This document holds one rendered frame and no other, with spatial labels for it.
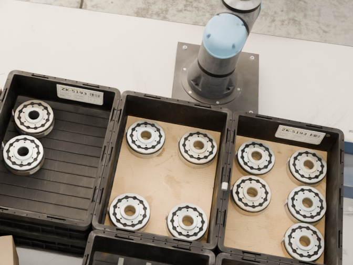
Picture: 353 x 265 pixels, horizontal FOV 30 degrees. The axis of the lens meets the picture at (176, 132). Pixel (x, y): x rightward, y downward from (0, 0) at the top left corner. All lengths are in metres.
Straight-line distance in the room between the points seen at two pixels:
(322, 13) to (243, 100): 1.41
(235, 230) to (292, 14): 1.75
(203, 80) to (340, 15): 1.53
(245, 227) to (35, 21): 0.97
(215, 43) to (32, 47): 0.61
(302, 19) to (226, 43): 1.48
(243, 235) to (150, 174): 0.29
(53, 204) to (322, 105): 0.91
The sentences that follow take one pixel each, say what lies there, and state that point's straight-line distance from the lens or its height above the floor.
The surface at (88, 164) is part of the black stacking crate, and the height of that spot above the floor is 0.83.
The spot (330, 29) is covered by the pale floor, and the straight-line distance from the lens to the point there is 3.28.
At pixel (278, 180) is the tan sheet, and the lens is 1.79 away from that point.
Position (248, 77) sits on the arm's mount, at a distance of 2.06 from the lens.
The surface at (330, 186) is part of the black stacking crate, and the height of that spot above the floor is 0.87.
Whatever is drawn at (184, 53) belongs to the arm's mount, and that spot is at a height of 0.75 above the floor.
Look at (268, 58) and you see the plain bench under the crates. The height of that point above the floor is 0.70.
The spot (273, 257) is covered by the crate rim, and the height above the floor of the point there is 0.93.
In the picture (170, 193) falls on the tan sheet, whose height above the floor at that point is 0.83.
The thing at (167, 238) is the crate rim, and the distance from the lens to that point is 1.56.
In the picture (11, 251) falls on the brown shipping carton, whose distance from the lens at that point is 1.63.
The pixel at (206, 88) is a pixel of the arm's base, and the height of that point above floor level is 0.79.
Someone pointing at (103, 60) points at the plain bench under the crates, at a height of 0.70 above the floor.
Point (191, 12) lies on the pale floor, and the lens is 3.17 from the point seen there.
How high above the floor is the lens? 2.38
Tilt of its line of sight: 59 degrees down
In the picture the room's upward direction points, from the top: 12 degrees clockwise
